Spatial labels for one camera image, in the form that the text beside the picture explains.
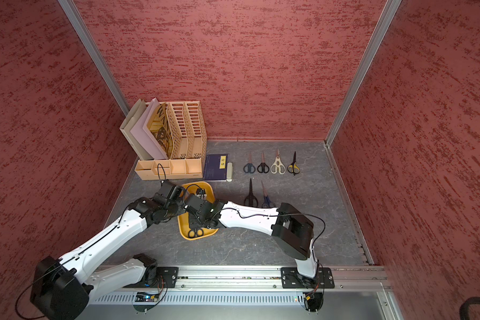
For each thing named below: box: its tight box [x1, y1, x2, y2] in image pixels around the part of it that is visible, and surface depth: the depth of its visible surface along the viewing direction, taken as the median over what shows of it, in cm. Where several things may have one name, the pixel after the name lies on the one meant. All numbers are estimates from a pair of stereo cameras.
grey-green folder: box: [119, 98, 154, 161], surface depth 91 cm
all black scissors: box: [244, 178, 258, 208], surface depth 99 cm
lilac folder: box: [130, 97, 169, 160], surface depth 93 cm
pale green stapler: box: [226, 162, 233, 183], surface depth 105 cm
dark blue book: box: [203, 153, 229, 182], surface depth 109 cm
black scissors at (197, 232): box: [188, 228, 204, 238], surface depth 84 cm
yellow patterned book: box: [147, 102, 174, 160], surface depth 102 cm
